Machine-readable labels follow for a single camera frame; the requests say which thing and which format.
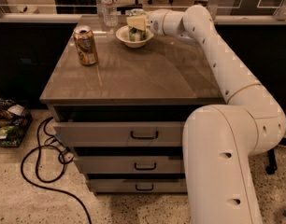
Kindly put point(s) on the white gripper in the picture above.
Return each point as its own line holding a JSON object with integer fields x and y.
{"x": 155, "y": 22}

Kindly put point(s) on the green soda can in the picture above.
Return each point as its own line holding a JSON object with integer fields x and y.
{"x": 134, "y": 34}

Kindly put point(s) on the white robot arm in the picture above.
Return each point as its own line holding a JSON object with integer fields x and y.
{"x": 218, "y": 140}

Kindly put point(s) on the white paper bowl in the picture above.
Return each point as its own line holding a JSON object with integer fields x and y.
{"x": 123, "y": 35}

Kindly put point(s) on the orange soda can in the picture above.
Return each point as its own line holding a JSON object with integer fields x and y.
{"x": 85, "y": 45}

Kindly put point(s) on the clear plastic water bottle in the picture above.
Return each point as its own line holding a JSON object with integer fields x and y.
{"x": 109, "y": 11}

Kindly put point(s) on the grey drawer cabinet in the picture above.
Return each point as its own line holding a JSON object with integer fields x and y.
{"x": 165, "y": 71}

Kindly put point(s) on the top grey drawer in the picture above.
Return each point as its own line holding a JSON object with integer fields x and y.
{"x": 123, "y": 126}

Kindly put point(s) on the grey drawer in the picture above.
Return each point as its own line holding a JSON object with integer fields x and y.
{"x": 123, "y": 126}
{"x": 136, "y": 183}
{"x": 129, "y": 160}

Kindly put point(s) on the middle grey drawer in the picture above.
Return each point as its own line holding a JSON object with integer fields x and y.
{"x": 129, "y": 160}

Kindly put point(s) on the box of snack bags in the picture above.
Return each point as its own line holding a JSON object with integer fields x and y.
{"x": 15, "y": 119}

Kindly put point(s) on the bottom grey drawer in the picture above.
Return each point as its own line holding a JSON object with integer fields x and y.
{"x": 136, "y": 183}

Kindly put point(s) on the black robot stand leg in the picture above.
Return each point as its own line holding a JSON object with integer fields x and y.
{"x": 272, "y": 167}

